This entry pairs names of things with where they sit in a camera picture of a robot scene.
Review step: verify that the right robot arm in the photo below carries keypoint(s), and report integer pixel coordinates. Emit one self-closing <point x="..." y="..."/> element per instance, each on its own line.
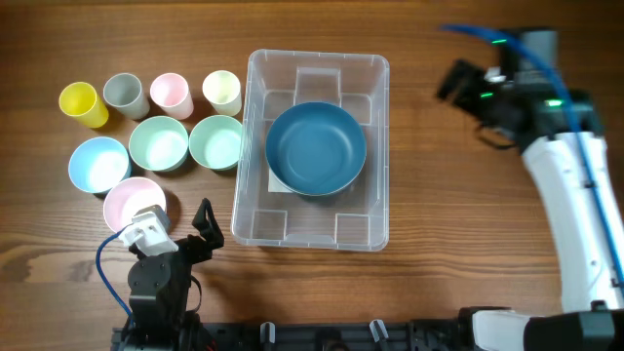
<point x="560" y="138"/>

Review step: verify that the dark blue bowl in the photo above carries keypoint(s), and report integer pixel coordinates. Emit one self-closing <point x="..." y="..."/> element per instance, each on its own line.
<point x="316" y="148"/>

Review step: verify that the clear plastic storage container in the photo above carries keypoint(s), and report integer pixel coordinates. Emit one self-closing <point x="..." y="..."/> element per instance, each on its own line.
<point x="354" y="219"/>

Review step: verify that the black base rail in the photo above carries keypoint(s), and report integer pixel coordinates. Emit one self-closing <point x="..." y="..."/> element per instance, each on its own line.
<point x="376" y="335"/>

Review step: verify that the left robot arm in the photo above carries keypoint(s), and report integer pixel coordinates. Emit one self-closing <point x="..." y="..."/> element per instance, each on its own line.
<point x="160" y="281"/>

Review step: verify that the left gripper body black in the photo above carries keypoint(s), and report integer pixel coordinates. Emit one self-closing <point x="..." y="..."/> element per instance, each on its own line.
<point x="193" y="250"/>

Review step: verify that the grey plastic cup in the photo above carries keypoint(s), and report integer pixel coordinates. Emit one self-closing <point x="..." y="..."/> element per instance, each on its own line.
<point x="125" y="93"/>

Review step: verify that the cream plastic cup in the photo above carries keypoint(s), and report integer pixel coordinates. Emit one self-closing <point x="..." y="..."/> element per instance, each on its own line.
<point x="222" y="89"/>

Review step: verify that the green small bowl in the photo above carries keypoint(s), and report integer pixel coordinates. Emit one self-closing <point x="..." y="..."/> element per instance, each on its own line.
<point x="159" y="144"/>
<point x="215" y="142"/>

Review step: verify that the yellow plastic cup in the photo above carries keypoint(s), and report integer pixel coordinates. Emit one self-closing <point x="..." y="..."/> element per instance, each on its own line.
<point x="80" y="101"/>

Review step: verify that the white label sticker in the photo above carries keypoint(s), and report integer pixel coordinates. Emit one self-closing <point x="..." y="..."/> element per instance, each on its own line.
<point x="275" y="185"/>

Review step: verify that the light blue small bowl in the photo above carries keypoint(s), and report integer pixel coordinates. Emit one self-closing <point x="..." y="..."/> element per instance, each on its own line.
<point x="98" y="164"/>

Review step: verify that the pink plastic cup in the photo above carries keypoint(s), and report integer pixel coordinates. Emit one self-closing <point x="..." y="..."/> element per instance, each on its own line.
<point x="171" y="92"/>

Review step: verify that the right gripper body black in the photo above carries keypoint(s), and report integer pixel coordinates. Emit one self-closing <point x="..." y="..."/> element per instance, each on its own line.
<point x="481" y="102"/>

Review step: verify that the pink small bowl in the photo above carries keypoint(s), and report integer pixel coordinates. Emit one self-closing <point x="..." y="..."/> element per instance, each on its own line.
<point x="128" y="197"/>

